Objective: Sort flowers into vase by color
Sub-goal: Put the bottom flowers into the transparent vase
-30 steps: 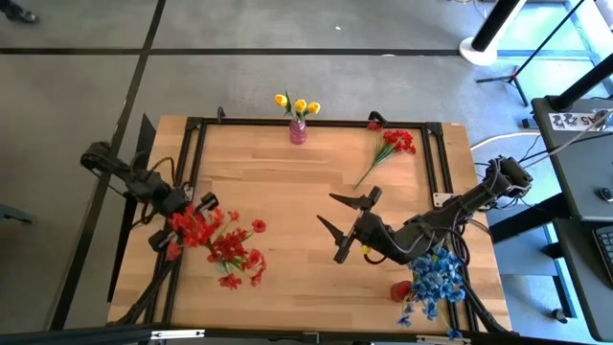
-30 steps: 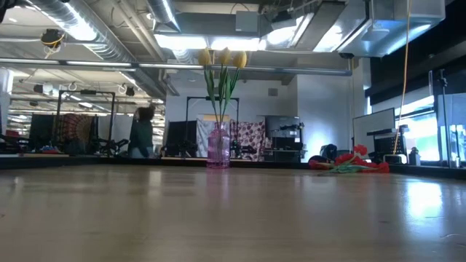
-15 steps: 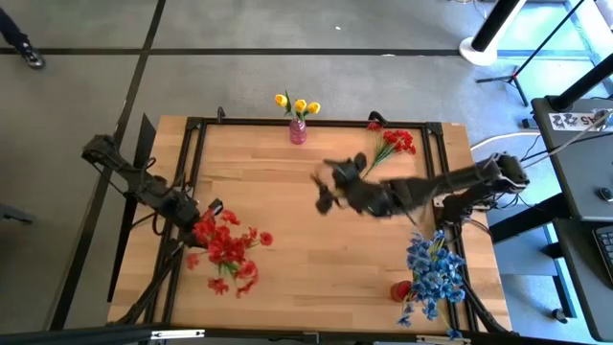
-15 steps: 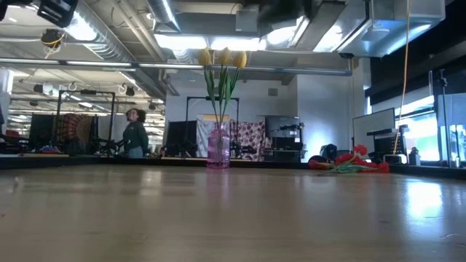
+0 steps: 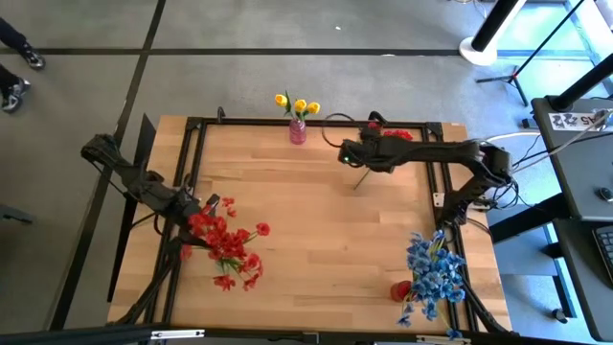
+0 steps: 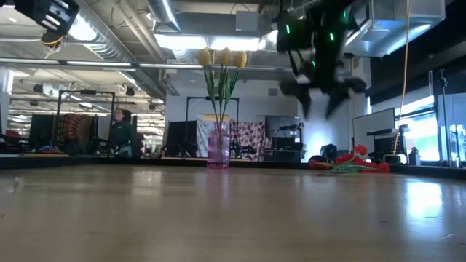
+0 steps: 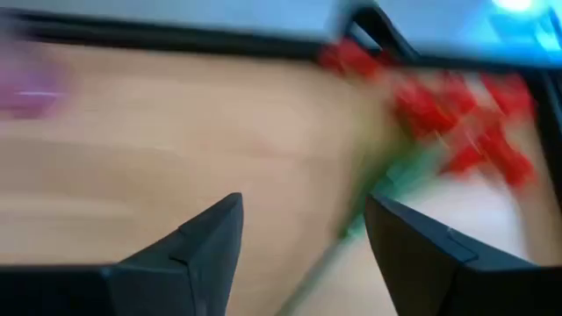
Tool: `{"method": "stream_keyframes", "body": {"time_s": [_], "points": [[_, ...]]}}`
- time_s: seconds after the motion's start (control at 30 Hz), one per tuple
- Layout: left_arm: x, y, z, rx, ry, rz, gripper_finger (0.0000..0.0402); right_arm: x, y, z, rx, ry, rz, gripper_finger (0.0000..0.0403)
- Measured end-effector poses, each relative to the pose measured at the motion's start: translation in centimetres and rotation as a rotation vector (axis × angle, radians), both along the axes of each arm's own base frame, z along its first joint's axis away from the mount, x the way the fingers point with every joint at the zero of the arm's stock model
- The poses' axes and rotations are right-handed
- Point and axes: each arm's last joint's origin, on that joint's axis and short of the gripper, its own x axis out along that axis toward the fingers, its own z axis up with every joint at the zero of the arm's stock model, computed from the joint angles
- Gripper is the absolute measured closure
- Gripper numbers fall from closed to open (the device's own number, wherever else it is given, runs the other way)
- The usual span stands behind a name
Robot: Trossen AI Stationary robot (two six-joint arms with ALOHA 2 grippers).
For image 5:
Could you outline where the grey keyboard desk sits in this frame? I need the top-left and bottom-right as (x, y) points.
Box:
(553, 218), (613, 342)

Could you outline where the black beam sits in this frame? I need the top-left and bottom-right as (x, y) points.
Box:
(0, 323), (480, 345)

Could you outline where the silver plate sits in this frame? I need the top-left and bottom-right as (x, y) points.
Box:
(149, 328), (206, 341)
(415, 334), (471, 345)

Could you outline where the person's shoe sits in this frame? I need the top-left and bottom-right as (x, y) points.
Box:
(18, 42), (47, 71)
(0, 77), (33, 115)

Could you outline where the black keyboard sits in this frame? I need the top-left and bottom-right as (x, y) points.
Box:
(592, 224), (613, 284)

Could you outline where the black cable bundle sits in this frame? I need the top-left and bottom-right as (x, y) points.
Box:
(471, 138), (552, 226)

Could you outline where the black desk leg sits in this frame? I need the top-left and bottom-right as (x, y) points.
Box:
(490, 191), (569, 245)

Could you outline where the red vase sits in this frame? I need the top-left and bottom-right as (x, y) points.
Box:
(390, 280), (413, 303)

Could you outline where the person's leg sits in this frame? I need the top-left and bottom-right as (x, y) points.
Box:
(0, 64), (20, 91)
(0, 16), (28, 50)

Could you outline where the grey cable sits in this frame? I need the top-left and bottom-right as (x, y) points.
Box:
(548, 108), (613, 157)

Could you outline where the pink glass vase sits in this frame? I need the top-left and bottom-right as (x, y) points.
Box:
(288, 118), (307, 146)

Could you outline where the dark chair foot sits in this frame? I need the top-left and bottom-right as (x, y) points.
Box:
(0, 204), (37, 226)

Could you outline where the white printed marker tag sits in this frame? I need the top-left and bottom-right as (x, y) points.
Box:
(548, 111), (600, 131)

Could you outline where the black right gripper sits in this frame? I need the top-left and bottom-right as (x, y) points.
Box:
(337, 125), (401, 174)

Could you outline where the black aluminium table frame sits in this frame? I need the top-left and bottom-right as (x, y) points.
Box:
(112, 116), (509, 342)

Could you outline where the floor stand with round base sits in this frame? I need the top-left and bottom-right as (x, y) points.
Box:
(458, 0), (528, 67)

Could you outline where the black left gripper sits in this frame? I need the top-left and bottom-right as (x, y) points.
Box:
(170, 193), (222, 246)

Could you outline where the thick black pole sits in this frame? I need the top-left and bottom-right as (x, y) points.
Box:
(550, 50), (613, 112)

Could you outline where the red artificial flower bunch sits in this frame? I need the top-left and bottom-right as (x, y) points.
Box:
(352, 122), (415, 191)
(179, 241), (265, 292)
(185, 195), (272, 263)

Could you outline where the black tripod stand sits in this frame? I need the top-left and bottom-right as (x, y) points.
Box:
(475, 0), (588, 107)

